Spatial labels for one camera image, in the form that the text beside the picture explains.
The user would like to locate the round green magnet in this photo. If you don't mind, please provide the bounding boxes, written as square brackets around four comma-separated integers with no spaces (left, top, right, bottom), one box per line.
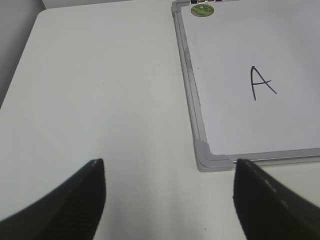
[190,3,215,17]

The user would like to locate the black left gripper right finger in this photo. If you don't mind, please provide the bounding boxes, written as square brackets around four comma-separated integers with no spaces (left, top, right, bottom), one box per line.
[233,159,320,240]

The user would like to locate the white board with grey frame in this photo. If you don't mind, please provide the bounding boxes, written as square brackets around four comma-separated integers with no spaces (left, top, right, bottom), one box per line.
[171,0,320,172]

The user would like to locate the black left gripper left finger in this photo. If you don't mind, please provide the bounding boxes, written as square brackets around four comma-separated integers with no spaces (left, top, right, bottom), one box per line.
[0,159,106,240]

